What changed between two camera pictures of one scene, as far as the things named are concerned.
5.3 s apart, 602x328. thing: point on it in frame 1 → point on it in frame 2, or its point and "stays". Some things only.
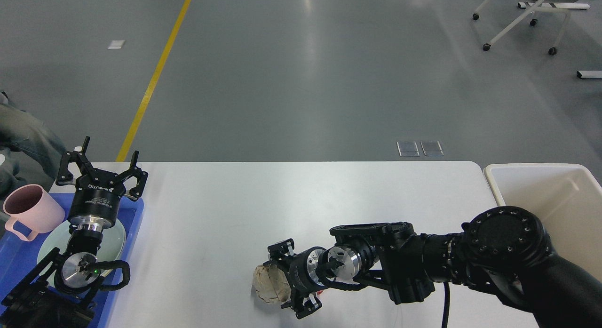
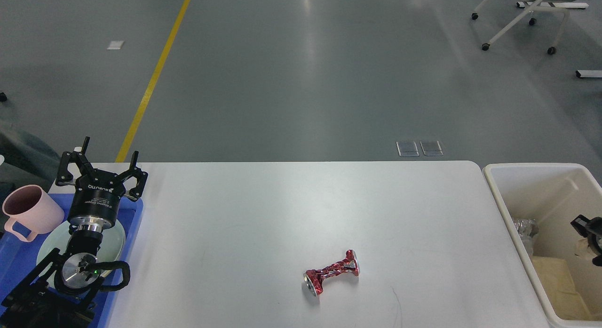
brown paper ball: (271, 284) → (582, 249)
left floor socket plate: (408, 148) stays
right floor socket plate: (431, 148) stays
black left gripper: (94, 201) stays
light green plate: (112, 248) stays
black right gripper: (302, 273) → (598, 260)
